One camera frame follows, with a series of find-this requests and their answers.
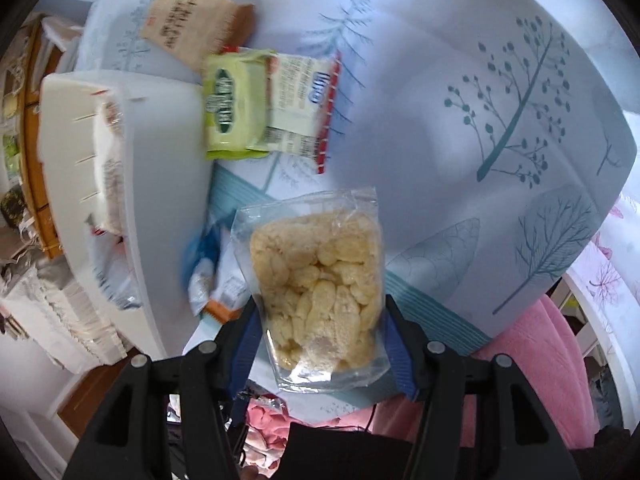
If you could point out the lace covered cabinet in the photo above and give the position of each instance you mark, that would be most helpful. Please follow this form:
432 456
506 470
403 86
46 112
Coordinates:
44 298

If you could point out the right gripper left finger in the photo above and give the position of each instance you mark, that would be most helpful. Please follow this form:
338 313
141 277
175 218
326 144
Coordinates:
213 378

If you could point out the white tree print tablecloth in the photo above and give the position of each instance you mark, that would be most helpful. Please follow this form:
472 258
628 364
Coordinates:
482 109

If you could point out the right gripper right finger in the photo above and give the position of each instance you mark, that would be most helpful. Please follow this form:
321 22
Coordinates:
429 373

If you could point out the teal striped table runner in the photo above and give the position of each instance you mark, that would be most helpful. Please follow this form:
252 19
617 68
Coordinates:
423 270

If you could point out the brown paper snack pack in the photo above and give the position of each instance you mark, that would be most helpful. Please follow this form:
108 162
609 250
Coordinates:
189 30

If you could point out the blue white snack pack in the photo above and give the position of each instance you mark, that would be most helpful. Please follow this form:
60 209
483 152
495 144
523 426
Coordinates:
200 269

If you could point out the clear striped biscuit pack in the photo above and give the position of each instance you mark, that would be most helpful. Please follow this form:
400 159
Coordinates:
108 143

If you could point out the orange snack pack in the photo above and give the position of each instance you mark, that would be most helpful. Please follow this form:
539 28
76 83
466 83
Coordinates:
221 313

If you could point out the wooden desk with drawers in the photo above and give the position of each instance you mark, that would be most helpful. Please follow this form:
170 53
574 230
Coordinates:
40 62

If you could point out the green snack pack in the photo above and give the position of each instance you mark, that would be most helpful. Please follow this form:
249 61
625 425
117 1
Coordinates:
236 103

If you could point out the white red-edged snack pack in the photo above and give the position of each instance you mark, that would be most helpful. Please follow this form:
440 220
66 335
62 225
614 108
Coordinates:
301 91

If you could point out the clear bag puffed rice snack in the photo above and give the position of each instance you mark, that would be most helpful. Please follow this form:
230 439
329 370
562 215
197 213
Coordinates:
314 266

